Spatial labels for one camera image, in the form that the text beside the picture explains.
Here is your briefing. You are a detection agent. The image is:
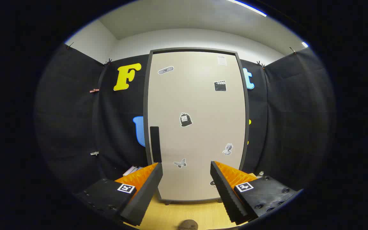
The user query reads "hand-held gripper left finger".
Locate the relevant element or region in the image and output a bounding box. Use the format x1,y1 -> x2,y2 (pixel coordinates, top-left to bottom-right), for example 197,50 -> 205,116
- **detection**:
74,162 -> 164,226

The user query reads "black backdrop cloth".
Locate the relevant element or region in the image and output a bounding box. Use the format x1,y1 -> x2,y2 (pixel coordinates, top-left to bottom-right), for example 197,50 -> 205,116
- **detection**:
35,43 -> 336,198

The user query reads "grey shoe cabinet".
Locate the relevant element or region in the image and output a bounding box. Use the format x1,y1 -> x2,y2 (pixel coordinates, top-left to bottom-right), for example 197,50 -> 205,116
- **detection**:
143,47 -> 250,205

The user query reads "black door handle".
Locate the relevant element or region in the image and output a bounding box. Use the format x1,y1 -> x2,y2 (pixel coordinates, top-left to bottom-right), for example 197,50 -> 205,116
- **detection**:
150,126 -> 162,163

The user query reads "brown fuzzy shoe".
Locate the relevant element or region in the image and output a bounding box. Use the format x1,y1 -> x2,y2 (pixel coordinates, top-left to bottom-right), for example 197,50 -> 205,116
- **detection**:
178,220 -> 199,230

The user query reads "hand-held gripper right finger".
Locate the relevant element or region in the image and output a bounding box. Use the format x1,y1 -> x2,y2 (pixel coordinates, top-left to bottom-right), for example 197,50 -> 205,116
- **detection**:
210,161 -> 299,225

